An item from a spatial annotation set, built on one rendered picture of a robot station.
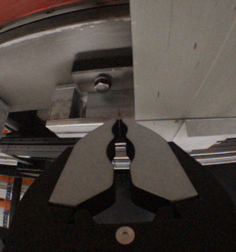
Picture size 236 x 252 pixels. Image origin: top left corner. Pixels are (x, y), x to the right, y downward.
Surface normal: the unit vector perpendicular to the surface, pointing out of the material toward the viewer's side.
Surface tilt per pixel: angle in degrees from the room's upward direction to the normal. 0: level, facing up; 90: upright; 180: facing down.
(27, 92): 0
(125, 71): 0
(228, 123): 90
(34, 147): 90
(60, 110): 90
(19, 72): 0
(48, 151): 90
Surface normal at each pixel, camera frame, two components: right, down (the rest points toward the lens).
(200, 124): -0.11, -0.41
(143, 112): -0.01, 0.91
